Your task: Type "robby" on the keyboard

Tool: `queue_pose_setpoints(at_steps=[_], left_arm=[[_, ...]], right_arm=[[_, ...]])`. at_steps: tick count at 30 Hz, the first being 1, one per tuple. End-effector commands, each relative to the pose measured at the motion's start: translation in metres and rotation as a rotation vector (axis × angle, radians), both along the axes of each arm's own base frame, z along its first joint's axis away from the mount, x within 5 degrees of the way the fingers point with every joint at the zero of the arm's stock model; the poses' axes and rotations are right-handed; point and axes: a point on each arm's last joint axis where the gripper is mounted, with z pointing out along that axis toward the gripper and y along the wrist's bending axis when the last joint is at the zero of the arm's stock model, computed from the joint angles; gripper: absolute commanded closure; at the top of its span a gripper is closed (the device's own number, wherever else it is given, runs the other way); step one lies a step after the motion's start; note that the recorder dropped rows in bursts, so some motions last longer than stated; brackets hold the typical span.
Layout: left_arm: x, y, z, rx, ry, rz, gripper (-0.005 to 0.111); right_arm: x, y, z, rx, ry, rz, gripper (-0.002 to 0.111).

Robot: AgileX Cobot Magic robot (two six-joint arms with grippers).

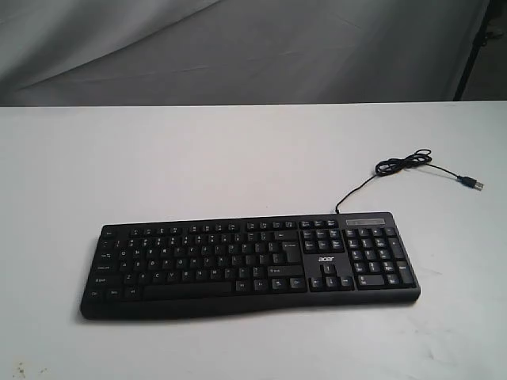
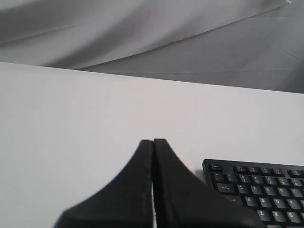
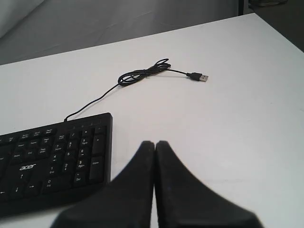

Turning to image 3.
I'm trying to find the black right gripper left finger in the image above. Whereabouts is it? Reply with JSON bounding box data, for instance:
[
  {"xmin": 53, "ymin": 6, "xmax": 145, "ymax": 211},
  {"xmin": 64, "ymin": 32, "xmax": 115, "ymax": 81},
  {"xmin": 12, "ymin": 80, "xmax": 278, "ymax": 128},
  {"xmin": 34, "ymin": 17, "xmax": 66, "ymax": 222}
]
[{"xmin": 51, "ymin": 141, "xmax": 155, "ymax": 228}]

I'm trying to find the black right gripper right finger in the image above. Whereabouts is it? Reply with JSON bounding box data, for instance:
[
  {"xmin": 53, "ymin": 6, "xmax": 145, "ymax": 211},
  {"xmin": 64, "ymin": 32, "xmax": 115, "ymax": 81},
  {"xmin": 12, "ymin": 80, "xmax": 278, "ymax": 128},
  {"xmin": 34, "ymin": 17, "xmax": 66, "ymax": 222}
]
[{"xmin": 154, "ymin": 141, "xmax": 263, "ymax": 228}]

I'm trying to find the black acer keyboard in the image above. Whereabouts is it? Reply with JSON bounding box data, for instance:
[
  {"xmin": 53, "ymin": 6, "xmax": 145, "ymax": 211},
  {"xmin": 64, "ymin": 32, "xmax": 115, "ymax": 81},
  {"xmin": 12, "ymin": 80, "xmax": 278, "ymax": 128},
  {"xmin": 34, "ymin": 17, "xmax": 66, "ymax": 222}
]
[{"xmin": 0, "ymin": 113, "xmax": 113, "ymax": 217}]

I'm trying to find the grey backdrop cloth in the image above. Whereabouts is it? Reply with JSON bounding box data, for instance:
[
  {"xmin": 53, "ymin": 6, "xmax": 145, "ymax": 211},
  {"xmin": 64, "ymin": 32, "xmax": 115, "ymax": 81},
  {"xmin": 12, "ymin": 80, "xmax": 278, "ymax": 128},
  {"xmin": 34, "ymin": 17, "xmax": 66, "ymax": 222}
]
[{"xmin": 0, "ymin": 0, "xmax": 239, "ymax": 65}]

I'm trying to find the black stand pole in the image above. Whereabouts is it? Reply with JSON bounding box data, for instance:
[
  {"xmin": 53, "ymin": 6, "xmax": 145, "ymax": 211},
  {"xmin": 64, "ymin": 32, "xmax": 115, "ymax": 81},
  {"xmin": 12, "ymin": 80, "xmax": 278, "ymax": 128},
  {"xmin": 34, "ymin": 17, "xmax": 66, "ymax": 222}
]
[{"xmin": 238, "ymin": 0, "xmax": 245, "ymax": 16}]

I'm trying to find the black keyboard usb cable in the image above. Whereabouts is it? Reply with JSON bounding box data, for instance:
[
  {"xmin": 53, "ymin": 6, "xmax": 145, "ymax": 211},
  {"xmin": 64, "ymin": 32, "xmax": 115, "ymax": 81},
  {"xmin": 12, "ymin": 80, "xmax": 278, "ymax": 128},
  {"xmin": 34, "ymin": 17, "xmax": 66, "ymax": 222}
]
[{"xmin": 63, "ymin": 57, "xmax": 210, "ymax": 122}]

